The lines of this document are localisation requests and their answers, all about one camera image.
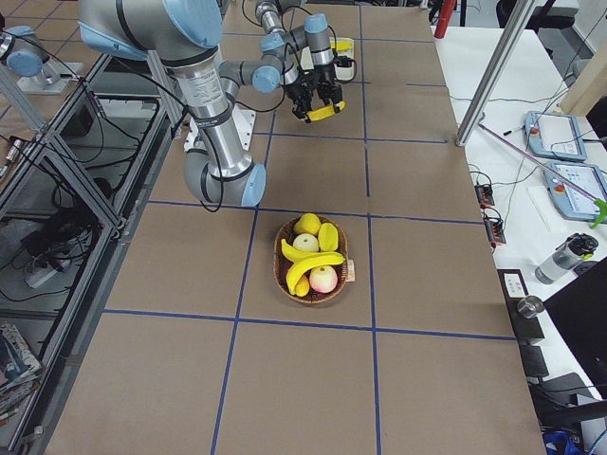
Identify brown wicker basket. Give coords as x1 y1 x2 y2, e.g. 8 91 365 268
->
273 218 348 306

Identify red pink apple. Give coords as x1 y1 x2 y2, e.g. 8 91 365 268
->
309 265 339 294

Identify yellow banana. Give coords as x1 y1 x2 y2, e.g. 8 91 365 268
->
281 239 310 263
331 39 354 52
305 100 346 122
285 252 345 295

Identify yellow starfruit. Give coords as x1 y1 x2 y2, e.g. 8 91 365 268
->
317 223 340 252

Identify pale peach apple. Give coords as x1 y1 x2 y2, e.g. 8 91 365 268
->
292 233 320 252

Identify small metal cup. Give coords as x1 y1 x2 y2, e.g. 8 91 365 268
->
516 295 545 319

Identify white label card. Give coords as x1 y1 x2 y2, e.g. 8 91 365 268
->
503 270 527 299

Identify aluminium frame post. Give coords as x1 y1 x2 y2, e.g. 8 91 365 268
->
455 0 535 147

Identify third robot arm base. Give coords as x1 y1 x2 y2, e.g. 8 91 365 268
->
1 26 83 95

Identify yellow pear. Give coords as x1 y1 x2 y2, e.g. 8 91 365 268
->
293 212 322 236

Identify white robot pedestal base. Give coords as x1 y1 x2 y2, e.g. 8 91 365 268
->
184 106 256 152

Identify orange circuit board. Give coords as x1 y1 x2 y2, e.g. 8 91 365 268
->
483 216 506 246
474 183 495 209

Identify red fire extinguisher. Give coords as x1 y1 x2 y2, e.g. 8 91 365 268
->
434 0 457 39

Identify basket paper tag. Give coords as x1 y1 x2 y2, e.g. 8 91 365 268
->
346 259 356 282

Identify teach pendant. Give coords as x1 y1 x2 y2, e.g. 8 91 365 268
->
524 111 587 162
543 160 606 227

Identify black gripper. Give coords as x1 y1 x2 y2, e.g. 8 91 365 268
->
284 65 316 123
314 63 343 114

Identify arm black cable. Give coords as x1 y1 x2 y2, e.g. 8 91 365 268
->
241 0 359 86
0 27 295 214

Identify orange circuit board upper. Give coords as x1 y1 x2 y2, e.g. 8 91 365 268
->
474 183 495 209

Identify grey water bottle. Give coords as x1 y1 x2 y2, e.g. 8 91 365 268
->
534 233 598 284

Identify yellow banana under pile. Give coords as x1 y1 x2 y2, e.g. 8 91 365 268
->
281 239 310 263

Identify white power strip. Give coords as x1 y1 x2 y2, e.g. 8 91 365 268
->
24 259 70 289

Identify white bear tray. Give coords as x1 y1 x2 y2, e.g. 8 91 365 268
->
330 37 357 82

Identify stack of magazines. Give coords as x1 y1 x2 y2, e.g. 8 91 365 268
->
1 321 43 425

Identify black laptop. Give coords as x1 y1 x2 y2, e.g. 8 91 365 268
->
545 259 606 398

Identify teach pendant lower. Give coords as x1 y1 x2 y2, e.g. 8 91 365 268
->
543 160 606 227

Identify orange circuit board lower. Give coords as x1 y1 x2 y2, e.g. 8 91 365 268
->
483 216 506 246

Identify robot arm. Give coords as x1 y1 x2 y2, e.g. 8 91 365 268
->
79 1 330 207
252 1 345 123

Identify aluminium side frame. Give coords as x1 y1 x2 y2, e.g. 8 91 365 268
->
1 53 184 454

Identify teach pendant upper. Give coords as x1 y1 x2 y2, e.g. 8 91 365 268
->
524 111 587 162

